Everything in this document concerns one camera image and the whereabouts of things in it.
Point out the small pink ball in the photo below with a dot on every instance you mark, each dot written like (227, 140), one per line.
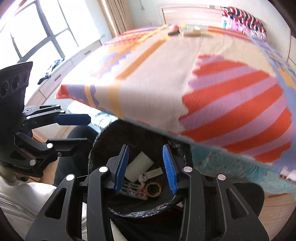
(174, 27)

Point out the dark crumpled clothes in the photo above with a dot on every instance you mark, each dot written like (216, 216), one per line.
(52, 66)

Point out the beige curtain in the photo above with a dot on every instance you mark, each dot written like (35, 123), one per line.
(118, 16)

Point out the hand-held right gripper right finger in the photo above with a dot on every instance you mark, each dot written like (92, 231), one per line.
(170, 171)

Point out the window seat cabinet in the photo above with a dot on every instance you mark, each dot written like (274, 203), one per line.
(69, 67)

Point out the red capsule blister pack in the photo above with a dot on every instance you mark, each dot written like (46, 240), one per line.
(142, 193)

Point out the pink folded quilt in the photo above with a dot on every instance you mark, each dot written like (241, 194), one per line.
(231, 26)

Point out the black trash bin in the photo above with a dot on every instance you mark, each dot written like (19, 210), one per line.
(136, 136)

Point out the black framed window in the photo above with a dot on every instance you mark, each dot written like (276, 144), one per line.
(34, 30)

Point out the white plastic bottle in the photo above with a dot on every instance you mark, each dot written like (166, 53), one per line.
(138, 165)

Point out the small white box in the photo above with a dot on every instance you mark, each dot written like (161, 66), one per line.
(154, 173)

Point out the tan tape roll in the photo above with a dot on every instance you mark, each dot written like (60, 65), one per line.
(147, 188)

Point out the person's left forearm white sleeve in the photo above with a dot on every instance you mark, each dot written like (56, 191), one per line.
(23, 199)

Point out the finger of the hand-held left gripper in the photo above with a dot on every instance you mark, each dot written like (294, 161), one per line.
(71, 119)
(67, 144)

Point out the wooden bed headboard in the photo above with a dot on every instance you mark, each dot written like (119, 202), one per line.
(185, 14)

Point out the silver tablet blister pack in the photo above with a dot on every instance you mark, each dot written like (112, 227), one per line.
(131, 188)

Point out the striped folded quilt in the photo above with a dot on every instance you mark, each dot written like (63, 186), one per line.
(245, 18)

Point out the white tissue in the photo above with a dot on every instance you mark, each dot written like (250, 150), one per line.
(142, 179)

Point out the colourful patterned blanket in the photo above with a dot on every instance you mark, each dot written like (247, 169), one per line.
(150, 81)

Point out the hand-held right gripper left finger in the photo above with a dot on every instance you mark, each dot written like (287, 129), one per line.
(121, 171)

